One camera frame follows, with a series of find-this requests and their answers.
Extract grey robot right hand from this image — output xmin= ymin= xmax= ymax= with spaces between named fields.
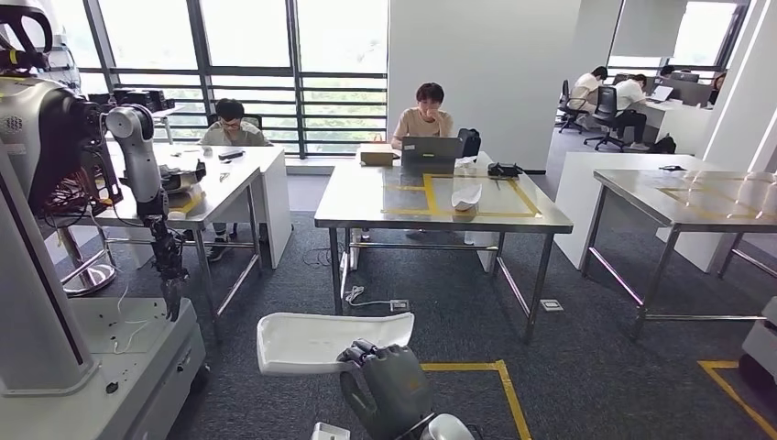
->
xmin=335 ymin=337 xmax=436 ymax=440

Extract white plastic shell part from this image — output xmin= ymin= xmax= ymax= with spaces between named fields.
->
xmin=449 ymin=182 xmax=485 ymax=213
xmin=255 ymin=311 xmax=416 ymax=377

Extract steel workbench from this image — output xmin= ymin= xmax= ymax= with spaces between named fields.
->
xmin=313 ymin=163 xmax=575 ymax=347

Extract dark metal part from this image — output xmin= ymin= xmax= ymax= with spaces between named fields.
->
xmin=158 ymin=159 xmax=208 ymax=220

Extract yellow floor tape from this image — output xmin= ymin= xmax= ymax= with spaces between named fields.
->
xmin=420 ymin=359 xmax=535 ymax=440
xmin=695 ymin=359 xmax=777 ymax=439

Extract cardboard box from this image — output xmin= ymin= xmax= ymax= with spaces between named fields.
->
xmin=358 ymin=143 xmax=397 ymax=168

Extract grey laptop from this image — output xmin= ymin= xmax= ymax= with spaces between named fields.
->
xmin=399 ymin=136 xmax=465 ymax=169

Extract black remote controller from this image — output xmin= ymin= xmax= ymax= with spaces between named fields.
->
xmin=487 ymin=161 xmax=525 ymax=180

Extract steel table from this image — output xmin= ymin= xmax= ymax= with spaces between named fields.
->
xmin=57 ymin=159 xmax=266 ymax=342
xmin=578 ymin=168 xmax=777 ymax=341

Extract black backpack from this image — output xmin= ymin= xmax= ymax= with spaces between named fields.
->
xmin=455 ymin=127 xmax=483 ymax=160
xmin=647 ymin=134 xmax=679 ymax=156

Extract white table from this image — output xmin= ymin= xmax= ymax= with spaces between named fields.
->
xmin=553 ymin=150 xmax=739 ymax=275

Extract yellow tape square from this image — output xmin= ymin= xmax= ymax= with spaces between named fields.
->
xmin=658 ymin=184 xmax=777 ymax=224

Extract white wheeled robot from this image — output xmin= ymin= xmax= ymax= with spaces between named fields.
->
xmin=0 ymin=0 xmax=208 ymax=440

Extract white machine base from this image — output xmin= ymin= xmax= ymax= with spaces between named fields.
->
xmin=739 ymin=296 xmax=777 ymax=397

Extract black equipment cases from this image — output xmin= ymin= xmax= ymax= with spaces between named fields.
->
xmin=87 ymin=87 xmax=178 ymax=115

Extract white office desk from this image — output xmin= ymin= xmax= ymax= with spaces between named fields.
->
xmin=630 ymin=96 xmax=715 ymax=157

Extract grey roller blind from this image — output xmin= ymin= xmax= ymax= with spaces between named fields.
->
xmin=609 ymin=0 xmax=688 ymax=60

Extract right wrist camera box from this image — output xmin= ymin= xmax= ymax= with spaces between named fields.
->
xmin=310 ymin=421 xmax=353 ymax=440

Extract white cable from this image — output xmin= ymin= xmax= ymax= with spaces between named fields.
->
xmin=344 ymin=284 xmax=393 ymax=310

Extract chrome pedestal base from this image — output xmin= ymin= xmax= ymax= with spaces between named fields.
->
xmin=57 ymin=226 xmax=117 ymax=298

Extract black window frame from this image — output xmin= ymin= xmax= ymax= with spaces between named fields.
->
xmin=79 ymin=0 xmax=390 ymax=157

